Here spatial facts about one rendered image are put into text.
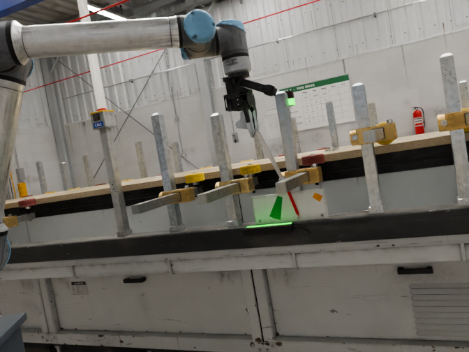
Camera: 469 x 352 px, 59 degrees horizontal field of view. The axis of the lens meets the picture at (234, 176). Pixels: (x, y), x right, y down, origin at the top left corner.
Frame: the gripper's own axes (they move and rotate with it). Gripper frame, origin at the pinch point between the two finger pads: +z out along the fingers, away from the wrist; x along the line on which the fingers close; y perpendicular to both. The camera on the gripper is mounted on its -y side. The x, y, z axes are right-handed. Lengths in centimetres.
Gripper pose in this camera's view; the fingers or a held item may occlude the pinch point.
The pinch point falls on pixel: (254, 133)
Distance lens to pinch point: 138.6
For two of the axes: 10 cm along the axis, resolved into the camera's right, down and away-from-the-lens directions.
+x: -4.0, 1.2, -9.1
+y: -9.0, 1.3, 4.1
